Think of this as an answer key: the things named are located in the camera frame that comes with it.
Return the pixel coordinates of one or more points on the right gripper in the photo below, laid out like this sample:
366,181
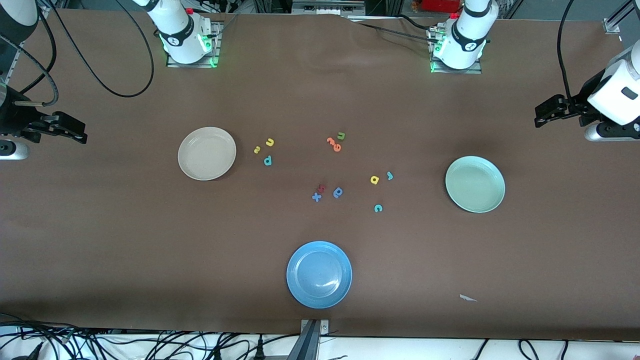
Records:
15,120

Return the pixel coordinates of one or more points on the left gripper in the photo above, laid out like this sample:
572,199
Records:
578,106

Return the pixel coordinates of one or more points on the teal foam letter p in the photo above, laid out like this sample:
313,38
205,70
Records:
267,161

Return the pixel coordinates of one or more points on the long aluminium profile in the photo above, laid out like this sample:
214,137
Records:
17,57

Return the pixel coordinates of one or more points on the pale green plate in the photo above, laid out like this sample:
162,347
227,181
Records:
475,184

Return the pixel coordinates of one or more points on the short aluminium profile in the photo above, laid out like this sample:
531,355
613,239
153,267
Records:
617,21

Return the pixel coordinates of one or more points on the beige brown plate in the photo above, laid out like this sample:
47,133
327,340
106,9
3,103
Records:
207,153

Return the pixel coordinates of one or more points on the red box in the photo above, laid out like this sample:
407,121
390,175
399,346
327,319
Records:
440,5

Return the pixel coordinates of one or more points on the white paper scrap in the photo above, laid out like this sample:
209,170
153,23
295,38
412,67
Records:
467,298

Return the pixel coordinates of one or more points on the black jack plug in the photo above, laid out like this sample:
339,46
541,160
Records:
32,352

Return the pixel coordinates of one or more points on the blue foam letter a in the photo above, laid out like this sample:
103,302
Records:
338,193

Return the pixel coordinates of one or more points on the grey metal device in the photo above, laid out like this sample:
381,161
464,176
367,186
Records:
327,7

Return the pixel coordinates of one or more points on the black power plug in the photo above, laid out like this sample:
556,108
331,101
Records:
217,354
259,350

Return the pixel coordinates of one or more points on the blue plate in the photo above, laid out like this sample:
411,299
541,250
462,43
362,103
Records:
319,274

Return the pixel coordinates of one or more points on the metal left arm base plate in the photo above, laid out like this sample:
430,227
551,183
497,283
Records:
475,71

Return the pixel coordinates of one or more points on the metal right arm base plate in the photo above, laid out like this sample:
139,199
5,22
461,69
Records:
216,50

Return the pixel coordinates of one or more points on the metal table bracket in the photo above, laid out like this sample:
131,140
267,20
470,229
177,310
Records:
310,337

